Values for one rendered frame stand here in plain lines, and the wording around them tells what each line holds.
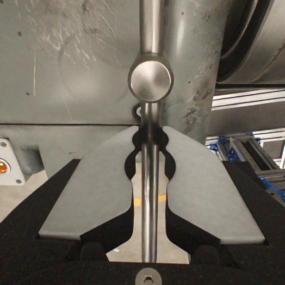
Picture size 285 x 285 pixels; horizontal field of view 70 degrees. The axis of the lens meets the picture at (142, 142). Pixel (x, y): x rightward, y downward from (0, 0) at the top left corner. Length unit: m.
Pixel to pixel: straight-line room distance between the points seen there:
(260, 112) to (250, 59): 1.24
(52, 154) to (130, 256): 2.67
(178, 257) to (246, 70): 2.71
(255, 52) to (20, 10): 0.24
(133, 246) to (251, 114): 1.98
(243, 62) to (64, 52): 0.21
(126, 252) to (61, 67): 2.70
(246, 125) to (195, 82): 1.31
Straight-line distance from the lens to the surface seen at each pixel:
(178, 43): 0.21
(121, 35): 0.21
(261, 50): 0.29
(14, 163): 0.32
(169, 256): 2.89
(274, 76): 0.35
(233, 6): 0.31
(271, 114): 1.57
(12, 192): 2.49
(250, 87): 1.00
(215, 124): 1.46
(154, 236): 0.17
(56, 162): 0.29
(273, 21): 0.27
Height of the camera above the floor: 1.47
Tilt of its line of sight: 59 degrees down
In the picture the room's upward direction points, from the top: 175 degrees counter-clockwise
